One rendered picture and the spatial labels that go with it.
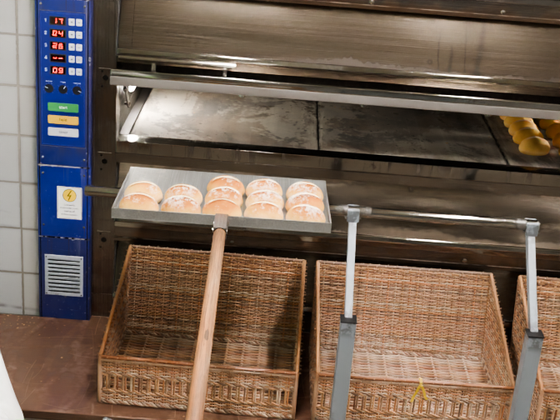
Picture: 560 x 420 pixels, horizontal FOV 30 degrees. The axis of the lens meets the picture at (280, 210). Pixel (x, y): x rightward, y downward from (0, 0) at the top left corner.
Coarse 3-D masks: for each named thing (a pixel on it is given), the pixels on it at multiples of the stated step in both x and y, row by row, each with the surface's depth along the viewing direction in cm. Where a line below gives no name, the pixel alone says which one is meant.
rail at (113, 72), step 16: (176, 80) 290; (192, 80) 290; (208, 80) 290; (224, 80) 290; (240, 80) 290; (256, 80) 290; (384, 96) 290; (400, 96) 290; (416, 96) 290; (432, 96) 290; (448, 96) 290; (464, 96) 291
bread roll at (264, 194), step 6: (252, 192) 270; (258, 192) 269; (264, 192) 269; (270, 192) 269; (276, 192) 270; (252, 198) 269; (258, 198) 268; (264, 198) 268; (270, 198) 268; (276, 198) 269; (246, 204) 270; (282, 204) 270
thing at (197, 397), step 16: (224, 240) 248; (208, 272) 230; (208, 288) 223; (208, 304) 216; (208, 320) 210; (208, 336) 204; (208, 352) 199; (208, 368) 195; (192, 384) 188; (192, 400) 183; (192, 416) 178
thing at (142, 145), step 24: (120, 144) 313; (144, 144) 313; (168, 144) 313; (192, 144) 314; (216, 144) 316; (240, 144) 317; (336, 168) 314; (360, 168) 314; (384, 168) 314; (408, 168) 314; (432, 168) 313; (456, 168) 313; (480, 168) 313; (504, 168) 315; (528, 168) 317; (552, 168) 318
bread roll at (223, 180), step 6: (216, 180) 276; (222, 180) 276; (228, 180) 276; (234, 180) 276; (210, 186) 277; (216, 186) 276; (228, 186) 275; (234, 186) 276; (240, 186) 277; (240, 192) 277
